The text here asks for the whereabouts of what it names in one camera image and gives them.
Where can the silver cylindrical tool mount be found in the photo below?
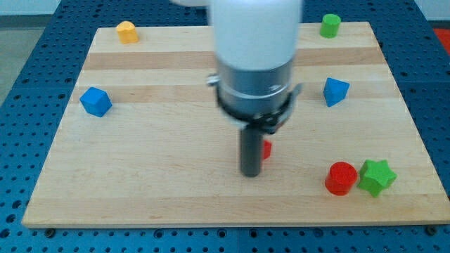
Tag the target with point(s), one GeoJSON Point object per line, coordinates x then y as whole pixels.
{"type": "Point", "coordinates": [256, 99]}

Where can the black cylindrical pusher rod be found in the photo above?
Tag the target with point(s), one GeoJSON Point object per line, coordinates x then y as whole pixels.
{"type": "Point", "coordinates": [251, 152]}

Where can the red star block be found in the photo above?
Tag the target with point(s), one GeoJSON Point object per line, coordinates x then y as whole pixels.
{"type": "Point", "coordinates": [267, 149]}

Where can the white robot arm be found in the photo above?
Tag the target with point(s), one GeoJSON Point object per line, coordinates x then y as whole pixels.
{"type": "Point", "coordinates": [255, 42]}

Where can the green star block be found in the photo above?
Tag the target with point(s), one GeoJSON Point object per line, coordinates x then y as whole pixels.
{"type": "Point", "coordinates": [375, 176]}

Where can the red cylinder block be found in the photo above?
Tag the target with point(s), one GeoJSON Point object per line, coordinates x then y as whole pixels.
{"type": "Point", "coordinates": [341, 178]}

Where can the green cylinder block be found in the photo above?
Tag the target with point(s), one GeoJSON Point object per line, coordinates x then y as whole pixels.
{"type": "Point", "coordinates": [330, 25]}

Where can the wooden board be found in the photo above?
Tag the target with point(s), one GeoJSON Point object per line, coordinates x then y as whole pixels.
{"type": "Point", "coordinates": [165, 156]}

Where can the yellow rounded block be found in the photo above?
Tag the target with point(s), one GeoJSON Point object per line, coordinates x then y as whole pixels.
{"type": "Point", "coordinates": [127, 33]}

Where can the blue cube block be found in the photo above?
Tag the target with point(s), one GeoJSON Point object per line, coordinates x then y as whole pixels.
{"type": "Point", "coordinates": [95, 101]}

